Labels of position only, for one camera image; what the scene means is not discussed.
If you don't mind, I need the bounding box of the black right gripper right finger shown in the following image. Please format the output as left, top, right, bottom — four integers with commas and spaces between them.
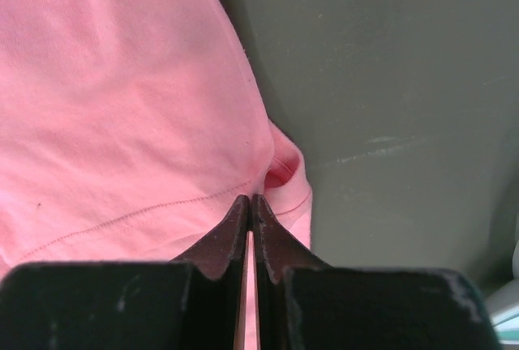
251, 195, 500, 349

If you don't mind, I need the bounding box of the pink t shirt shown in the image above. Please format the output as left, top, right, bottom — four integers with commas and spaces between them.
0, 0, 313, 350

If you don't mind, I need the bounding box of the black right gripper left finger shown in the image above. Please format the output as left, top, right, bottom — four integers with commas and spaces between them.
1, 195, 248, 349

